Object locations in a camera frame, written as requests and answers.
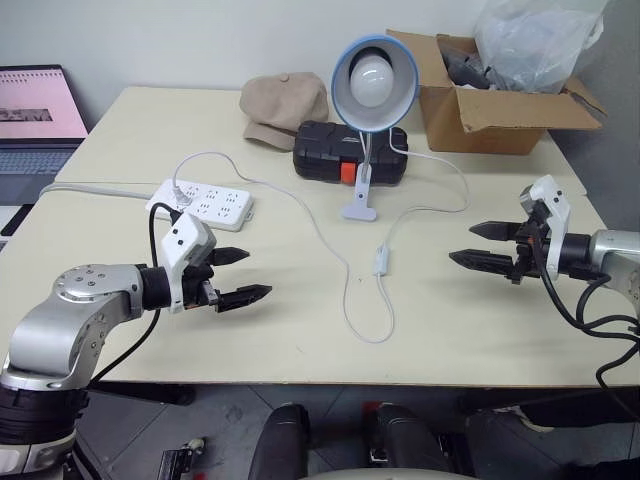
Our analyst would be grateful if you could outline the dark items in cardboard box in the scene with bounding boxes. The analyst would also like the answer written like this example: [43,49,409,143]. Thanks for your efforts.
[441,45,497,92]

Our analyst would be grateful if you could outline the beige newsboy cap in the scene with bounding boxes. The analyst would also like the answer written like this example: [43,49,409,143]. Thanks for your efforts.
[238,71,331,153]

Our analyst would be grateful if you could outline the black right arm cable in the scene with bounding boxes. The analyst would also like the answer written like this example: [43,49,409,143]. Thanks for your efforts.
[529,233,640,422]

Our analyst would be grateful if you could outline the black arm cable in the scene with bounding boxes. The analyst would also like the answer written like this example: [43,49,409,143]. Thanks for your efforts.
[529,233,640,422]
[87,201,187,389]

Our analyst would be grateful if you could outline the white inline cord switch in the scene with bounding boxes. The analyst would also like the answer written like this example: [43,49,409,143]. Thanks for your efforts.
[371,242,393,278]

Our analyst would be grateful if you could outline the black case with orange latch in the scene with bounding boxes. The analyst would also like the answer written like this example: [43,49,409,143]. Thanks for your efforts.
[291,119,411,188]

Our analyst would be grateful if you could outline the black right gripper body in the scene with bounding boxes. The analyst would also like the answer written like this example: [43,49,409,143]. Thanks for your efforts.
[505,198,552,287]

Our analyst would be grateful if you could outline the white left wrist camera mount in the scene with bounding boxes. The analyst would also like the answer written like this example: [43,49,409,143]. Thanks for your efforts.
[159,212,218,316]

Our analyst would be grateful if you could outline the white power strip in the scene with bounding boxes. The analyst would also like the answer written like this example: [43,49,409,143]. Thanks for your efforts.
[144,178,257,233]

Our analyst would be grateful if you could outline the grey power strip cable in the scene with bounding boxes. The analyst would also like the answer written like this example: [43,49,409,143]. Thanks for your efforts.
[38,181,162,200]

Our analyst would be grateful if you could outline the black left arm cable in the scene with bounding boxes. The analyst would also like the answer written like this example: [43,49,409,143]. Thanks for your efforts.
[87,201,187,389]

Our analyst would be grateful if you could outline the dark rounded shape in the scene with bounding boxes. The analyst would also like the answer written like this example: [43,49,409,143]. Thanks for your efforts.
[248,403,312,480]
[368,402,455,480]

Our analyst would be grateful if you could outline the clear plastic bag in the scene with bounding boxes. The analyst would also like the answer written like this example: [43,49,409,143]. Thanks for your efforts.
[471,0,610,96]

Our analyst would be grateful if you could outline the brown cardboard box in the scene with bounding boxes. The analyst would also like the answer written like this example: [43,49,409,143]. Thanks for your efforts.
[385,28,610,156]

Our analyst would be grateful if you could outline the white round light bulb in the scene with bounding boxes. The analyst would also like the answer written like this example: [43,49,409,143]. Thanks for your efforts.
[348,53,397,108]

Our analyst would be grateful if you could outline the white lamp power cord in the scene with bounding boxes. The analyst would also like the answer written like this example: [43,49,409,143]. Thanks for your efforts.
[171,127,472,345]

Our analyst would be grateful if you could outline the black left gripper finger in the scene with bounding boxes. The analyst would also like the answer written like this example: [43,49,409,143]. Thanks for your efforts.
[217,283,274,314]
[212,246,251,268]

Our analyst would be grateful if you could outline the blue clip desk lamp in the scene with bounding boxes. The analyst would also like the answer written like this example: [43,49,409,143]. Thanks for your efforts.
[330,32,420,223]

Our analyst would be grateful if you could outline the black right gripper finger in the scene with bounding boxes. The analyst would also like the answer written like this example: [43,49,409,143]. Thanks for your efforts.
[447,247,517,276]
[468,221,521,243]

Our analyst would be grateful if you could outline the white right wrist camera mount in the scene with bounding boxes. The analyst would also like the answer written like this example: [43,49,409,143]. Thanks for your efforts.
[519,174,572,281]

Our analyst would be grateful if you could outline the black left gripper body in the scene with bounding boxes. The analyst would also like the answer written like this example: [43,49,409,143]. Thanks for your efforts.
[181,248,222,315]

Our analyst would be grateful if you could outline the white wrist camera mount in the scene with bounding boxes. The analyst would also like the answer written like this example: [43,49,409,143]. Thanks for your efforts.
[159,212,218,316]
[519,174,572,281]

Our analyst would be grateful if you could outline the open laptop with pink screen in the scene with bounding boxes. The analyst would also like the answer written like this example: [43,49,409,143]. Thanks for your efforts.
[0,63,91,207]

